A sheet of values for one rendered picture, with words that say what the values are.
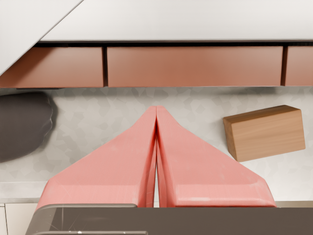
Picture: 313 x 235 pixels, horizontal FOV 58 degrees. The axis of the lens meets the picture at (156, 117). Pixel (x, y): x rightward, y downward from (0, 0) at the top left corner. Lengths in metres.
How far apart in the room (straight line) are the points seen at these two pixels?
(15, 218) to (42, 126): 0.64
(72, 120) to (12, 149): 0.10
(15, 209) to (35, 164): 0.56
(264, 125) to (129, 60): 0.22
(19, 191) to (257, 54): 0.41
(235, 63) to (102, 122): 0.24
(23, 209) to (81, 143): 0.60
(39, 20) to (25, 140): 0.23
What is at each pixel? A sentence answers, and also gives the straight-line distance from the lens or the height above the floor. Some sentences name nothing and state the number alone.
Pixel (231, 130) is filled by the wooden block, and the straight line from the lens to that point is 0.41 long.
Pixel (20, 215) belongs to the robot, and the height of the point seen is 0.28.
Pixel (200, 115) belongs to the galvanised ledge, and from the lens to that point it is 0.45.
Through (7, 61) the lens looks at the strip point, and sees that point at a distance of 0.29.
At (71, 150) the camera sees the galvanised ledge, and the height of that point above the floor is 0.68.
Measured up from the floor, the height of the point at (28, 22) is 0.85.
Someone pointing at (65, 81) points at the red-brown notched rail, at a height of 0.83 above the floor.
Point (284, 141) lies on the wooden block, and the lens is 0.44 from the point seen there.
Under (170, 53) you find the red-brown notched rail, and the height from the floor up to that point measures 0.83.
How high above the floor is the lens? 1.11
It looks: 80 degrees down
